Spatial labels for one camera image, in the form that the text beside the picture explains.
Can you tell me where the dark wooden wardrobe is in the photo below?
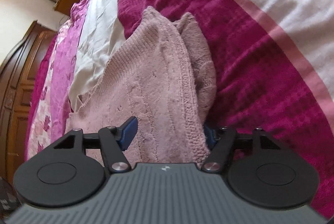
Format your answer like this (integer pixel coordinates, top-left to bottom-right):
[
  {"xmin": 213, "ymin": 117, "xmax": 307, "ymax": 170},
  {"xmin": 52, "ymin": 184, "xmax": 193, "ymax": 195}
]
[{"xmin": 0, "ymin": 21, "xmax": 56, "ymax": 183}]

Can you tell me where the pink floral striped bedspread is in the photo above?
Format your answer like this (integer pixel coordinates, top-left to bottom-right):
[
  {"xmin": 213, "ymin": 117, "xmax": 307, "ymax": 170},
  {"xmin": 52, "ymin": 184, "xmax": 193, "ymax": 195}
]
[{"xmin": 24, "ymin": 0, "xmax": 333, "ymax": 218}]

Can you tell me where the pink knitted cardigan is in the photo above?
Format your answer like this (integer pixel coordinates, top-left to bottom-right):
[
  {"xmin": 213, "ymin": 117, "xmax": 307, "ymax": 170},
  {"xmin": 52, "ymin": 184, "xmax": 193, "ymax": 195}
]
[{"xmin": 66, "ymin": 6, "xmax": 216, "ymax": 165}]

